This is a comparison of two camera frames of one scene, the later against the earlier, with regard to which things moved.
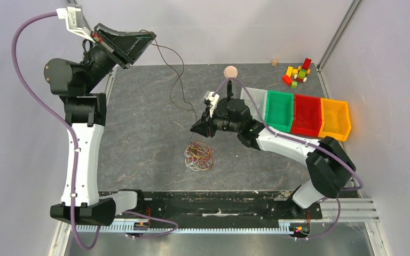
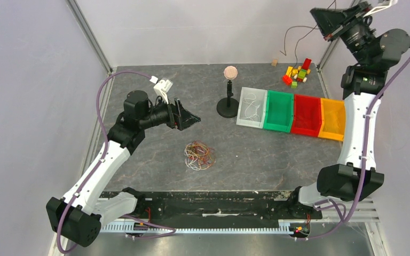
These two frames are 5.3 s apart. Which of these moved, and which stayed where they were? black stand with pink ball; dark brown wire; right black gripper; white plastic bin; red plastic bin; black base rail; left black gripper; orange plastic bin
Moved: left black gripper; dark brown wire; right black gripper
Stayed: black base rail; orange plastic bin; red plastic bin; white plastic bin; black stand with pink ball
